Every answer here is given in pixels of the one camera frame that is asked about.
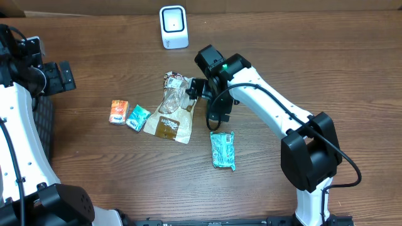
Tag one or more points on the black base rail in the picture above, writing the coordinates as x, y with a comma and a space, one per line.
270, 221

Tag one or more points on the teal tissue pack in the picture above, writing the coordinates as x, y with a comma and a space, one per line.
138, 118

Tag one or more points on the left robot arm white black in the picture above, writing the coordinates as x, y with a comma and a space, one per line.
31, 193

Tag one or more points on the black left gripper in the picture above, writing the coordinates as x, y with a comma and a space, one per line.
58, 83

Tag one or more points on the white barcode scanner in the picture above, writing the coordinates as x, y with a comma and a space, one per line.
174, 29

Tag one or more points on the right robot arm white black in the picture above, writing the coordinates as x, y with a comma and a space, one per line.
309, 144

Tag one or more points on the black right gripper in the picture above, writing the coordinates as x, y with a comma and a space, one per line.
225, 108

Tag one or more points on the dark grey plastic basket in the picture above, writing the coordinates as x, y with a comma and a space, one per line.
44, 114

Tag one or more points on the orange tissue pack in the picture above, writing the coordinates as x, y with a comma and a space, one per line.
119, 111

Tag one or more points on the brown white snack pouch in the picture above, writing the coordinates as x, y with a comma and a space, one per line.
173, 118

